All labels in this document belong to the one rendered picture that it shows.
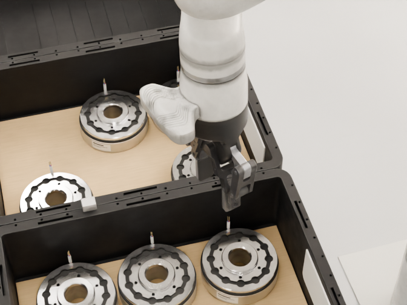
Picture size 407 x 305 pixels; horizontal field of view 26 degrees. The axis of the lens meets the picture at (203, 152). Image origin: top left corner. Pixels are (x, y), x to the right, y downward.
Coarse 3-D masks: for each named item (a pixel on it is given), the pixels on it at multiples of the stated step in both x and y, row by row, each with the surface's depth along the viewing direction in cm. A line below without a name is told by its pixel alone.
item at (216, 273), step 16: (224, 240) 119; (240, 240) 119; (256, 240) 119; (208, 256) 117; (272, 256) 117; (208, 272) 116; (224, 272) 116; (256, 272) 116; (272, 272) 116; (224, 288) 114; (240, 288) 114; (256, 288) 114
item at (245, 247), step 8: (232, 248) 117; (240, 248) 118; (248, 248) 117; (224, 256) 117; (256, 256) 117; (224, 264) 116; (232, 264) 116; (248, 264) 116; (256, 264) 116; (232, 272) 116; (240, 272) 115; (248, 272) 116
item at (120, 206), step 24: (168, 192) 116; (192, 192) 116; (288, 192) 116; (48, 216) 113; (72, 216) 113; (96, 216) 113; (0, 240) 111; (312, 240) 111; (0, 264) 108; (0, 288) 108; (336, 288) 106
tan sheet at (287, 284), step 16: (208, 240) 123; (272, 240) 123; (192, 256) 121; (112, 272) 119; (288, 272) 119; (32, 288) 118; (288, 288) 118; (32, 304) 116; (192, 304) 116; (208, 304) 116; (224, 304) 116; (256, 304) 116; (272, 304) 116; (288, 304) 116; (304, 304) 116
